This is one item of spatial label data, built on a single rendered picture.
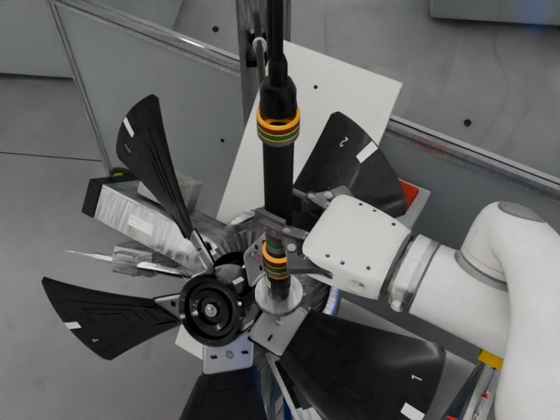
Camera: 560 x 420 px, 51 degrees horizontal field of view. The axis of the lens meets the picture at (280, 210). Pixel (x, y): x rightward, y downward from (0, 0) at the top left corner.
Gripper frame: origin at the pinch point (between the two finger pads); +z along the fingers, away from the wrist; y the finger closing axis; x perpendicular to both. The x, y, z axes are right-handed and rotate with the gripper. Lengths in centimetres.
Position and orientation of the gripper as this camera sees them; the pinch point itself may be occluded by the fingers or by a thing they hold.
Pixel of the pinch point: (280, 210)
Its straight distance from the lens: 70.0
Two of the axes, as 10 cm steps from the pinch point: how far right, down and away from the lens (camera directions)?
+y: 5.1, -6.8, 5.3
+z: -8.6, -4.1, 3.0
